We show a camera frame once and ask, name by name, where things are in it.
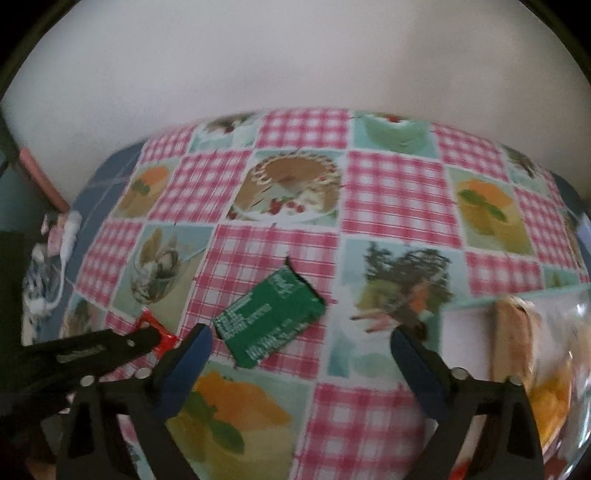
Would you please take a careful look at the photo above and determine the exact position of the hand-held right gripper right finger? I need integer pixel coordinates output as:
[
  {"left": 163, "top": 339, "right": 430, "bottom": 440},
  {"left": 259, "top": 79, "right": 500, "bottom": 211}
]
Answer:
[{"left": 390, "top": 327, "right": 546, "bottom": 480}]

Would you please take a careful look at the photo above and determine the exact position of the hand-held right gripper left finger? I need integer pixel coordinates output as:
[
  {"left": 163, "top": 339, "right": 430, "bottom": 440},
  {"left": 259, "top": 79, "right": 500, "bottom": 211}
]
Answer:
[{"left": 56, "top": 323, "right": 214, "bottom": 480}]

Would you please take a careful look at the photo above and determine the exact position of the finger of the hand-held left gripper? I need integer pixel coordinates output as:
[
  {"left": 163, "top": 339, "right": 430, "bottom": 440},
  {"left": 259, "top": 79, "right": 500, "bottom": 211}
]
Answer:
[{"left": 21, "top": 323, "right": 162, "bottom": 372}]

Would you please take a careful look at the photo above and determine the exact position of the red snack packet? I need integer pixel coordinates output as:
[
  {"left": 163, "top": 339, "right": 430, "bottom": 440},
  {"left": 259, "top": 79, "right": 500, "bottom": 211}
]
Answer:
[{"left": 137, "top": 308, "right": 180, "bottom": 357}]

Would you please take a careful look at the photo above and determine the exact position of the white storage box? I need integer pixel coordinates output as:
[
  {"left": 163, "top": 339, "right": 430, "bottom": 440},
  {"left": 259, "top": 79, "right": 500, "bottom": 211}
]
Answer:
[{"left": 438, "top": 282, "right": 591, "bottom": 480}]

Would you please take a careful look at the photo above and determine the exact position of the dark green foil snack packet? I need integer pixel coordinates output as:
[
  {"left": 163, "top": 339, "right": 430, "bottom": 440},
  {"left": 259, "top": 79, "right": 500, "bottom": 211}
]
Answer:
[{"left": 213, "top": 257, "right": 327, "bottom": 370}]

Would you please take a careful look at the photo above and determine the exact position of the orange snack packet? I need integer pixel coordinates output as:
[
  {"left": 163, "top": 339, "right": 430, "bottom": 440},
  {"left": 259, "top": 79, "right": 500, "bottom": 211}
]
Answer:
[{"left": 529, "top": 369, "right": 575, "bottom": 450}]

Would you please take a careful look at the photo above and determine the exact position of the blue floral cloth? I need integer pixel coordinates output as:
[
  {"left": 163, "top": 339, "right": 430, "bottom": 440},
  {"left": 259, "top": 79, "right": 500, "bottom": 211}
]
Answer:
[{"left": 23, "top": 247, "right": 66, "bottom": 325}]

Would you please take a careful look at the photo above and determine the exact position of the dark teal cabinet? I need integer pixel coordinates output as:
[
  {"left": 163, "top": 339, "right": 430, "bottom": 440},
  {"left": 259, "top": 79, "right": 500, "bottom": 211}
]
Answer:
[{"left": 0, "top": 157, "right": 61, "bottom": 241}]

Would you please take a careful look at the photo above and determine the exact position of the pink board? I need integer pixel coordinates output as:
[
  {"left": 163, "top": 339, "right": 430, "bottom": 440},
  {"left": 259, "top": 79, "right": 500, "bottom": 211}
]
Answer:
[{"left": 19, "top": 148, "right": 71, "bottom": 214}]

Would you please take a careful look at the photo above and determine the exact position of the checked printed tablecloth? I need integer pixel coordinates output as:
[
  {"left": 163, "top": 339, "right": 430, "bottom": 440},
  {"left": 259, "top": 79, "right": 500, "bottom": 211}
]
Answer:
[{"left": 60, "top": 108, "right": 591, "bottom": 480}]

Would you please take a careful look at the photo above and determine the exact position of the white adapter cable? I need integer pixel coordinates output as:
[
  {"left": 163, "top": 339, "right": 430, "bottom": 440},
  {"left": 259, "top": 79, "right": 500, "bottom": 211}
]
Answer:
[{"left": 59, "top": 211, "right": 83, "bottom": 260}]

